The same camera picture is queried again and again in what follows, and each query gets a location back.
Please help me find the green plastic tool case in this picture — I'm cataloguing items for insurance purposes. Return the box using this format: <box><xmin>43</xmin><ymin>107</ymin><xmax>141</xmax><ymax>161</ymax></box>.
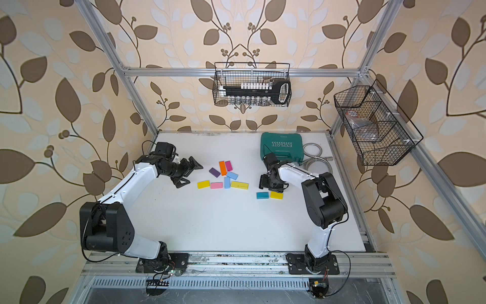
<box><xmin>260</xmin><ymin>132</ymin><xmax>305</xmax><ymax>163</ymax></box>

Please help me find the black white tool in basket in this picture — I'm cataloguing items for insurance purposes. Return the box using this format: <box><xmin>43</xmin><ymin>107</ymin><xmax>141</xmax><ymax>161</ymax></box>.
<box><xmin>213</xmin><ymin>79</ymin><xmax>292</xmax><ymax>106</ymax></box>

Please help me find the light blue tilted block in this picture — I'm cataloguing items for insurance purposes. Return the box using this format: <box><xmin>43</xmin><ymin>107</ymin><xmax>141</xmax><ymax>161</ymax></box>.
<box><xmin>227</xmin><ymin>172</ymin><xmax>239</xmax><ymax>181</ymax></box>

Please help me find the orange block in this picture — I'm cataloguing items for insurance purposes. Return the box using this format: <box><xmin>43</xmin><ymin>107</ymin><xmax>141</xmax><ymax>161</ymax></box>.
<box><xmin>219</xmin><ymin>161</ymin><xmax>227</xmax><ymax>176</ymax></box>

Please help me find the small yellow block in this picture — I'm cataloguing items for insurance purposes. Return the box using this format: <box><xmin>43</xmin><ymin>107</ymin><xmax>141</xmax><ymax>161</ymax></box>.
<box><xmin>270</xmin><ymin>191</ymin><xmax>284</xmax><ymax>200</ymax></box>

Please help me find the light blue block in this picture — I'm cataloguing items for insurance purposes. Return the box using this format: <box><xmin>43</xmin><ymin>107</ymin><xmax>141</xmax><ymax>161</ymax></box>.
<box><xmin>224</xmin><ymin>177</ymin><xmax>231</xmax><ymax>189</ymax></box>
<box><xmin>227</xmin><ymin>172</ymin><xmax>239</xmax><ymax>181</ymax></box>

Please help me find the large yellow block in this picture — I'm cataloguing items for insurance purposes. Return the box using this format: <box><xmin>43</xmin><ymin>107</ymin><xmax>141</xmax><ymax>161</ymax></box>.
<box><xmin>197</xmin><ymin>181</ymin><xmax>211</xmax><ymax>189</ymax></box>

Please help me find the long yellow block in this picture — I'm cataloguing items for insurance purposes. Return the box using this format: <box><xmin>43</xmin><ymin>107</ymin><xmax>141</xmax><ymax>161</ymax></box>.
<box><xmin>230</xmin><ymin>181</ymin><xmax>249</xmax><ymax>190</ymax></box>

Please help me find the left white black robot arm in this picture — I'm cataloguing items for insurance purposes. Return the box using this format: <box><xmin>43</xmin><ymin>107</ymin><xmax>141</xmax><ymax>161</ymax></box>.
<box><xmin>80</xmin><ymin>143</ymin><xmax>203</xmax><ymax>260</ymax></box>

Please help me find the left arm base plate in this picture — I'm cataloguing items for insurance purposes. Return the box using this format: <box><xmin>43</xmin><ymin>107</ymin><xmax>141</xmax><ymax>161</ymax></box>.
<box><xmin>135</xmin><ymin>253</ymin><xmax>189</xmax><ymax>276</ymax></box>

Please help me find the plastic bag in basket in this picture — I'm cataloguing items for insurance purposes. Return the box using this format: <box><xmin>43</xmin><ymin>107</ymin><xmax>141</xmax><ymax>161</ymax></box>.
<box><xmin>346</xmin><ymin>110</ymin><xmax>379</xmax><ymax>142</ymax></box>

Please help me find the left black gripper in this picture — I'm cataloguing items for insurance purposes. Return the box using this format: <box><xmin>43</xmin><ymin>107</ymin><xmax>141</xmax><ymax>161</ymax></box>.
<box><xmin>161</xmin><ymin>156</ymin><xmax>203</xmax><ymax>186</ymax></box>

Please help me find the black wire basket wall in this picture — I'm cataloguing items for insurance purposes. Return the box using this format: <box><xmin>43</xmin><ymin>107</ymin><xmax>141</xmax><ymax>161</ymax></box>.
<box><xmin>334</xmin><ymin>80</ymin><xmax>423</xmax><ymax>166</ymax></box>
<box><xmin>212</xmin><ymin>62</ymin><xmax>292</xmax><ymax>107</ymax></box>

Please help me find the black wire basket back wall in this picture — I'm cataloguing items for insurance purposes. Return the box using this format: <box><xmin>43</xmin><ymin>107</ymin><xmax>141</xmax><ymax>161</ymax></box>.
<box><xmin>212</xmin><ymin>62</ymin><xmax>292</xmax><ymax>107</ymax></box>

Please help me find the pink block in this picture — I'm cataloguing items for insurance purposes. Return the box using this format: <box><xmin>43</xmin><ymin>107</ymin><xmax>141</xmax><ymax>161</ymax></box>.
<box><xmin>210</xmin><ymin>182</ymin><xmax>224</xmax><ymax>189</ymax></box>

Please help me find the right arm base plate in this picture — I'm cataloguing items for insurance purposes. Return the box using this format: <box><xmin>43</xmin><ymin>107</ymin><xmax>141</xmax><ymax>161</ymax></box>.
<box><xmin>286</xmin><ymin>253</ymin><xmax>340</xmax><ymax>275</ymax></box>

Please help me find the magenta block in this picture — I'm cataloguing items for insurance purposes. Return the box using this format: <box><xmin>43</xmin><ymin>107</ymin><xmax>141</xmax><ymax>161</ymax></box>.
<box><xmin>225</xmin><ymin>161</ymin><xmax>233</xmax><ymax>172</ymax></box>

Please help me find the teal block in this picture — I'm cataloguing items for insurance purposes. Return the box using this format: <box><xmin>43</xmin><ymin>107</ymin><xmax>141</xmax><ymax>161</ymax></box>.
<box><xmin>256</xmin><ymin>192</ymin><xmax>270</xmax><ymax>200</ymax></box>

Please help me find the aluminium frame rail front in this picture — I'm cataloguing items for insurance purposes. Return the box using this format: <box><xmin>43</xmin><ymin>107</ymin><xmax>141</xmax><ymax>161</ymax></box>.
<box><xmin>81</xmin><ymin>250</ymin><xmax>396</xmax><ymax>280</ymax></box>

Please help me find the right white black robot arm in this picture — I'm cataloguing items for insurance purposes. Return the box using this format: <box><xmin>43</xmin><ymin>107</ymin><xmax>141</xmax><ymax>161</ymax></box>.
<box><xmin>259</xmin><ymin>153</ymin><xmax>348</xmax><ymax>273</ymax></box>

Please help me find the black wire basket right wall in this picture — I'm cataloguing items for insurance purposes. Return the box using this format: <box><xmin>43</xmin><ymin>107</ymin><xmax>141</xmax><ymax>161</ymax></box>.
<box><xmin>334</xmin><ymin>80</ymin><xmax>423</xmax><ymax>166</ymax></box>

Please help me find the coiled metal hose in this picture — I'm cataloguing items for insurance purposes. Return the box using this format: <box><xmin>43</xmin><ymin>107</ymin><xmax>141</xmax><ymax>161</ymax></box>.
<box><xmin>299</xmin><ymin>142</ymin><xmax>334</xmax><ymax>179</ymax></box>

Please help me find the purple block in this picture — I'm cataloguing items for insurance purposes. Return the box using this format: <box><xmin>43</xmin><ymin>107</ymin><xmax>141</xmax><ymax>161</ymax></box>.
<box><xmin>209</xmin><ymin>168</ymin><xmax>221</xmax><ymax>177</ymax></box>

